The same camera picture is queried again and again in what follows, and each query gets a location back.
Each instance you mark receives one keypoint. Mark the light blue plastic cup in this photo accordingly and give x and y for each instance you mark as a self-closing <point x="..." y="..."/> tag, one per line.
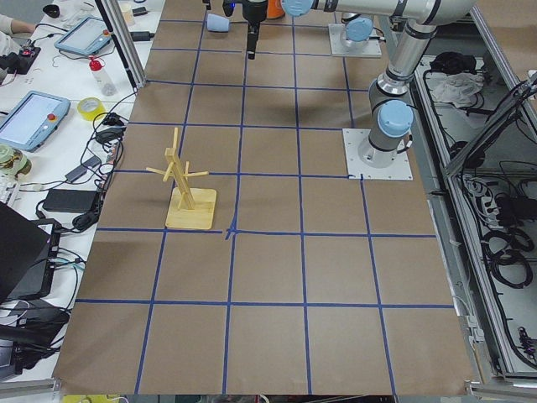
<point x="217" y="24"/>

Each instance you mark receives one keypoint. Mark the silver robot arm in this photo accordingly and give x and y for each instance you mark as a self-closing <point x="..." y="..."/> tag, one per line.
<point x="423" y="18"/>
<point x="299" y="8"/>

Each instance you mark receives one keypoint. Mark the orange canister with grey lid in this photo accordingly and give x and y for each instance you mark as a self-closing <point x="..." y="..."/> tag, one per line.
<point x="275" y="9"/>

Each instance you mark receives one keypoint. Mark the small black power adapter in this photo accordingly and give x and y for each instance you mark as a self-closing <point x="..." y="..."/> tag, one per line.
<point x="139" y="36"/>

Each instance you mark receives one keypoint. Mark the far blue teach pendant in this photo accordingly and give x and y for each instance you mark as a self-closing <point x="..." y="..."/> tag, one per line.
<point x="88" y="37"/>

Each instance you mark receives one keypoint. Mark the blue teach pendant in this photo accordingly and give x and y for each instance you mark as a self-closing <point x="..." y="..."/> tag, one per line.
<point x="33" y="120"/>
<point x="88" y="37"/>

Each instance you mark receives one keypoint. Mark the red capped squeeze bottle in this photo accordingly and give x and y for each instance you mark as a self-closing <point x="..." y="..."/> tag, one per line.
<point x="103" y="80"/>

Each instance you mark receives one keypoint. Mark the yellow tape roll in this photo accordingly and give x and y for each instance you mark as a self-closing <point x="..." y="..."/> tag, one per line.
<point x="91" y="108"/>

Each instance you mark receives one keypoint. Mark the wooden mug tree stand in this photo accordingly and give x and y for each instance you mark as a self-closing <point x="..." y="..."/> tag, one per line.
<point x="189" y="207"/>

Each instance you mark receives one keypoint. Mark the crumpled white cloth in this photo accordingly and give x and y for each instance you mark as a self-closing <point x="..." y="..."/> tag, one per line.
<point x="459" y="89"/>

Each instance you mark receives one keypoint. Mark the near blue teach pendant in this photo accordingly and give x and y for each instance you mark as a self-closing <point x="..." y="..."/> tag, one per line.
<point x="33" y="120"/>

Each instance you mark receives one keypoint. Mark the black power adapter brick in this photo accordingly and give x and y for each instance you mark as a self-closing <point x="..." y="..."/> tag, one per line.
<point x="72" y="201"/>

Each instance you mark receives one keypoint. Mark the black laptop computer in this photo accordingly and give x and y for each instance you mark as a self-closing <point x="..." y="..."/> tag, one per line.
<point x="27" y="251"/>

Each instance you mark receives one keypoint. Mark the aluminium frame post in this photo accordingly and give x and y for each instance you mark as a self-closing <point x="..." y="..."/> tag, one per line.
<point x="116" y="25"/>

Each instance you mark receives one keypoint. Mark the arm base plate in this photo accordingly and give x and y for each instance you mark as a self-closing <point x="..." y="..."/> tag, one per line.
<point x="364" y="162"/>
<point x="354" y="44"/>

